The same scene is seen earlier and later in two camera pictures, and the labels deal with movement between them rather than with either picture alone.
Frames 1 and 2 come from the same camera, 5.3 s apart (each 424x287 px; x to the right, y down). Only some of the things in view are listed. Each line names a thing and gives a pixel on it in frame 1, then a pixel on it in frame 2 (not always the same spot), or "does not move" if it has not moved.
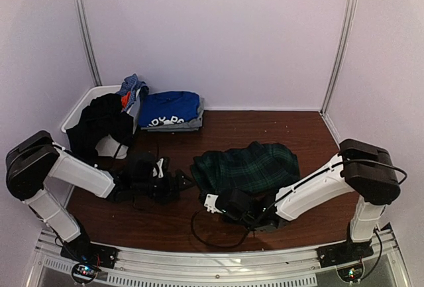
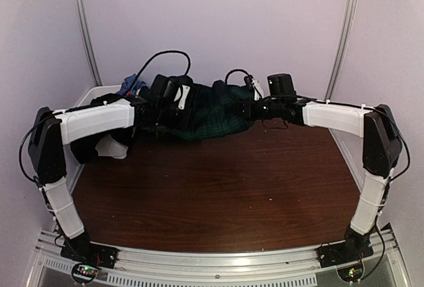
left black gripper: [171, 190] → [185, 122]
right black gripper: [250, 195] → [248, 103]
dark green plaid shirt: [262, 167] → [217, 109]
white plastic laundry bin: [110, 146] does not move
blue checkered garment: [130, 84] does not move
